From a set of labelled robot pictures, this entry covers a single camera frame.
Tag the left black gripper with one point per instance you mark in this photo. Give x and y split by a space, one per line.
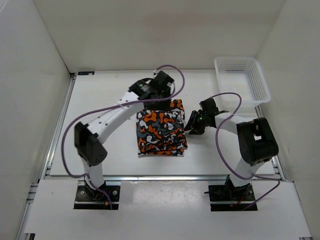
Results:
165 105

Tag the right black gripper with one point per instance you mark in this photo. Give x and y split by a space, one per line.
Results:
197 130

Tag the orange camouflage shorts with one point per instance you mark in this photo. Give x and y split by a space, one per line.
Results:
162 132

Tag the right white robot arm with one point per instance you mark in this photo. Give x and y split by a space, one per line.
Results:
257 144

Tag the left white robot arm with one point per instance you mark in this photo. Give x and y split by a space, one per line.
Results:
90 137

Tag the white plastic basket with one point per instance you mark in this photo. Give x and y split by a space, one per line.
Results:
244 76

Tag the small dark label sticker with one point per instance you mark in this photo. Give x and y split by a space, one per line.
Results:
86 73

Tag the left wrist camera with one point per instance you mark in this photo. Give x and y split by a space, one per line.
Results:
170 81

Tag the aluminium front rail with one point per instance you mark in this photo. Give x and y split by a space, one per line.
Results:
167 178

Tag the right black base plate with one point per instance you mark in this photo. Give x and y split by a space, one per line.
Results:
231 200

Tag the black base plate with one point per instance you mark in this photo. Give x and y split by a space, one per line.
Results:
85 200
231 200

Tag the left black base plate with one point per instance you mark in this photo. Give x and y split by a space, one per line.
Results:
85 200

